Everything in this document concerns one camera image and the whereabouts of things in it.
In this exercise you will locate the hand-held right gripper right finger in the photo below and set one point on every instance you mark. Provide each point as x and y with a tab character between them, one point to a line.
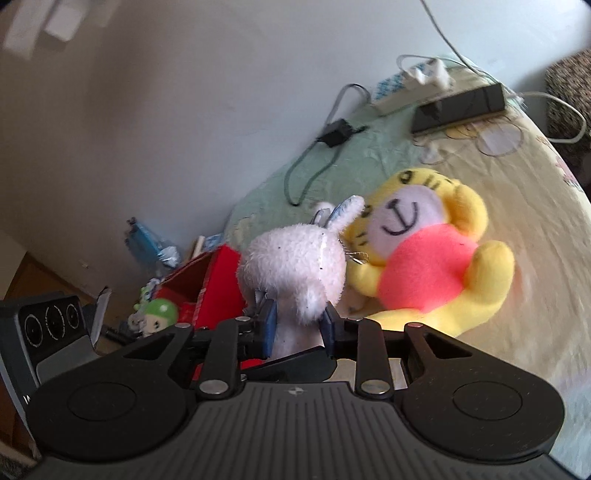
330	328

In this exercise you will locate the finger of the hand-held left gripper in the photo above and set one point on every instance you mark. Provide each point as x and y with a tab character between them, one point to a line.
300	364

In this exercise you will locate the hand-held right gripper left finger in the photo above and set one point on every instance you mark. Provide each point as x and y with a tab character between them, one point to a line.
267	330

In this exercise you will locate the red cardboard box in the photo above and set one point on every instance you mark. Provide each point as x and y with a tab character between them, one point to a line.
221	286

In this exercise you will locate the white plush rabbit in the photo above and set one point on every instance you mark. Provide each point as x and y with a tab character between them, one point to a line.
291	267

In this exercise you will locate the yellow plush tiger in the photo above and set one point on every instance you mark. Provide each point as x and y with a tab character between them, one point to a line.
425	272

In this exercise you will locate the brown wooden cabinet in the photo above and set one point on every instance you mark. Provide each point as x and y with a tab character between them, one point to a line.
41	277

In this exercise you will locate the green-capped toy figure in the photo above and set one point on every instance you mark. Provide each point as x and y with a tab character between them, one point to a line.
161	311

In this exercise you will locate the pale yellow printed bedsheet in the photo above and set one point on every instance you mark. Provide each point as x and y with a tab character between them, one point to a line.
531	221

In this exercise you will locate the white power strip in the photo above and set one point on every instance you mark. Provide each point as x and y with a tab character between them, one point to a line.
397	99

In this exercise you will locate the black phone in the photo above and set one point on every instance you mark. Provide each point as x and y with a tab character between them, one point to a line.
461	108

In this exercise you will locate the white charger plug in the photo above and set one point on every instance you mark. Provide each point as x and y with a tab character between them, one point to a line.
434	73

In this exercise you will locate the brown patterned cushion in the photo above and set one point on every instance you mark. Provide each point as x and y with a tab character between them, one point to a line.
569	81

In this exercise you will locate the white wall paper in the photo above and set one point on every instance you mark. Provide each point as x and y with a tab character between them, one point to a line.
69	21
25	27

